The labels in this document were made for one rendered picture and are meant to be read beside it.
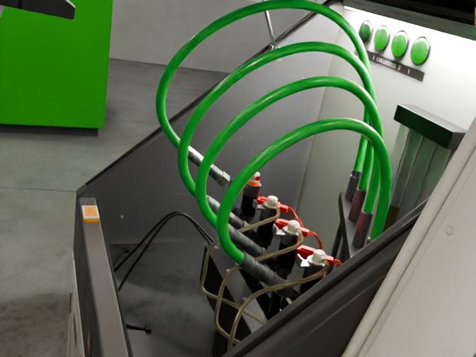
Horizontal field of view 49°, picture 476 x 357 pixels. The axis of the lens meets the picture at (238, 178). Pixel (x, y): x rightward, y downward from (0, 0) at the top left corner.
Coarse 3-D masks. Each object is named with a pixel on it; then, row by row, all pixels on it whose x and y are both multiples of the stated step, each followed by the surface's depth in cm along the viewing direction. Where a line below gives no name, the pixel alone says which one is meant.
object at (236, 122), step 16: (304, 80) 66; (320, 80) 66; (336, 80) 67; (272, 96) 65; (368, 96) 69; (256, 112) 65; (368, 112) 71; (224, 128) 65; (224, 144) 66; (208, 160) 65; (368, 192) 77; (208, 208) 69; (368, 208) 78; (368, 224) 79; (240, 240) 72; (256, 256) 74
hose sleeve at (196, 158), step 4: (188, 148) 82; (192, 148) 83; (188, 152) 82; (192, 152) 82; (196, 152) 83; (188, 156) 82; (192, 156) 82; (196, 156) 83; (200, 156) 83; (192, 160) 83; (196, 160) 83; (200, 160) 83; (196, 164) 84; (212, 164) 85; (212, 168) 85; (216, 168) 85; (212, 172) 85; (216, 172) 85; (220, 172) 86; (212, 176) 85; (216, 176) 85; (220, 176) 86; (216, 180) 86
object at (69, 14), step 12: (0, 0) 21; (12, 0) 21; (24, 0) 21; (36, 0) 22; (48, 0) 22; (60, 0) 22; (0, 12) 22; (36, 12) 22; (48, 12) 22; (60, 12) 22; (72, 12) 22
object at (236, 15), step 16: (272, 0) 77; (288, 0) 77; (304, 0) 78; (224, 16) 75; (240, 16) 76; (336, 16) 81; (208, 32) 75; (352, 32) 83; (192, 48) 76; (176, 64) 76; (368, 64) 86; (160, 80) 77; (160, 96) 77; (160, 112) 78; (176, 144) 81
